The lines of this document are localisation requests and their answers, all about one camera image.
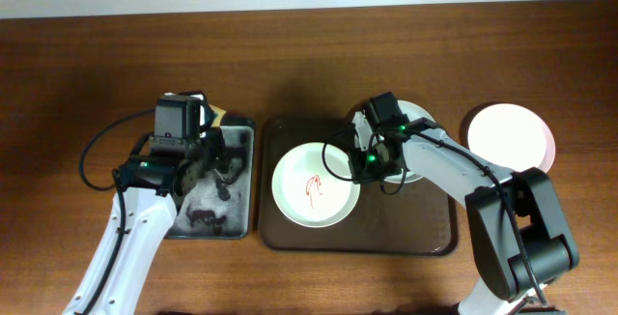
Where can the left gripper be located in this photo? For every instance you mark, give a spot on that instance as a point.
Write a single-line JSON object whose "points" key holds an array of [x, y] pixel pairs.
{"points": [[212, 156]]}

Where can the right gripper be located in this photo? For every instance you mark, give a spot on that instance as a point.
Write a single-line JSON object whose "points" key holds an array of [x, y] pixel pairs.
{"points": [[369, 172]]}

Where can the green and yellow sponge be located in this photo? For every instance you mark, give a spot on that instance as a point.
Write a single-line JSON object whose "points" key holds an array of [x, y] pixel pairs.
{"points": [[213, 116]]}

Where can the pale green stained plate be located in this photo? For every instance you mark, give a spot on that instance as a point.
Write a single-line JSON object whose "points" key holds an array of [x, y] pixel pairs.
{"points": [[415, 112]]}

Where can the white plate with red stain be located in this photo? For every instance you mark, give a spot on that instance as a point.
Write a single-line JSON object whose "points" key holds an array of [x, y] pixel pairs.
{"points": [[311, 185]]}

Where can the white front plate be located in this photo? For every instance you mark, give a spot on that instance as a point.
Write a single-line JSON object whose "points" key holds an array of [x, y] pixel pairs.
{"points": [[512, 136]]}

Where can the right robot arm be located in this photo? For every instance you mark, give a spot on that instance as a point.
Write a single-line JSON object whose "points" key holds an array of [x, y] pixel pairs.
{"points": [[521, 239]]}

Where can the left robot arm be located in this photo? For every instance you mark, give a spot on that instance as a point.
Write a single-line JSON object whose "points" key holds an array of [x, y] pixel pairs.
{"points": [[159, 197]]}

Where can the small black soapy tray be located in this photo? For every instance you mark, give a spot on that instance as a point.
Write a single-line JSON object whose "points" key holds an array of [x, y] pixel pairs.
{"points": [[218, 207]]}

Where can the large brown serving tray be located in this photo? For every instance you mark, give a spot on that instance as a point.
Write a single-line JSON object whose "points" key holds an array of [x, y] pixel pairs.
{"points": [[420, 220]]}

